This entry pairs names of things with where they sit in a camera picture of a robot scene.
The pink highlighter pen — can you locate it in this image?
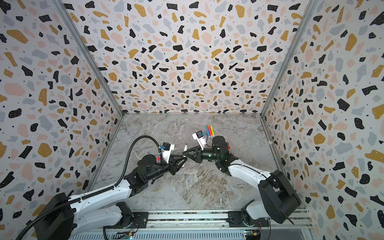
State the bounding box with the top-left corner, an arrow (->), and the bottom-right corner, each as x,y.
207,126 -> 212,137

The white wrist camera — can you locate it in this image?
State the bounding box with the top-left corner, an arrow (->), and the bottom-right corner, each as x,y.
192,131 -> 209,150
160,142 -> 175,165

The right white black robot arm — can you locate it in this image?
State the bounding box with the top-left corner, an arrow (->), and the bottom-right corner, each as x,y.
183,136 -> 302,226

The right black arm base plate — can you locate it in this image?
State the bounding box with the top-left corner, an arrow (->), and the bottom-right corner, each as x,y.
226,211 -> 270,228

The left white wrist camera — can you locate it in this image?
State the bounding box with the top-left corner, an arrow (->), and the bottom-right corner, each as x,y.
160,142 -> 175,165

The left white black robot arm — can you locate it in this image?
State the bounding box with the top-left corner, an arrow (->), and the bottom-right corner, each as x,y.
34,155 -> 187,240

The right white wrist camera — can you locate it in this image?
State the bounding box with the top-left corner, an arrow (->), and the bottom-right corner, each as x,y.
192,131 -> 209,150

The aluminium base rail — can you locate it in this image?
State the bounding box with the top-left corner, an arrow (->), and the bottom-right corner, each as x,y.
71,209 -> 317,240

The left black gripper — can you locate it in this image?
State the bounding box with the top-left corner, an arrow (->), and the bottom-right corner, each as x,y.
145,154 -> 187,183

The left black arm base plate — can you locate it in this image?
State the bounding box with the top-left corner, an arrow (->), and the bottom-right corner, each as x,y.
111,212 -> 149,229

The black corrugated cable conduit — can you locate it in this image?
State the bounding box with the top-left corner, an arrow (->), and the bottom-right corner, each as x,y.
14,135 -> 163,240

